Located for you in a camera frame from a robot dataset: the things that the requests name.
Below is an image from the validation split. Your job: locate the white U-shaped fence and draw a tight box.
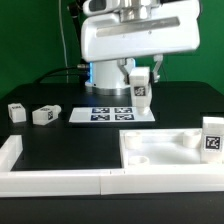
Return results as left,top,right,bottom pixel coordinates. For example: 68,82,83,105
0,135,224,197

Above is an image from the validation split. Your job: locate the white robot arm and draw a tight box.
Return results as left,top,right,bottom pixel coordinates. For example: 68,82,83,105
81,0,200,95

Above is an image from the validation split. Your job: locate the white square table top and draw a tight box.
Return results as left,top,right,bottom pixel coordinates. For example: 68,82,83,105
119,128,202,169

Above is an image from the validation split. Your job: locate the white fiducial marker sheet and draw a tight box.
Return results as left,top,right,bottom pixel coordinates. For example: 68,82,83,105
69,107,155,123

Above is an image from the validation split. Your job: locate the white thin cable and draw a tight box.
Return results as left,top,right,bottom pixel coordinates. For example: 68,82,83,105
58,0,70,84

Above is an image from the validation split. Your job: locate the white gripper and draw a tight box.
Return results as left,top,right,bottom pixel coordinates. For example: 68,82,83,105
81,0,200,84

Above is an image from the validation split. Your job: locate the black cable conduit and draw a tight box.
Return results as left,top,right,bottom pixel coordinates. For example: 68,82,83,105
33,0,92,84

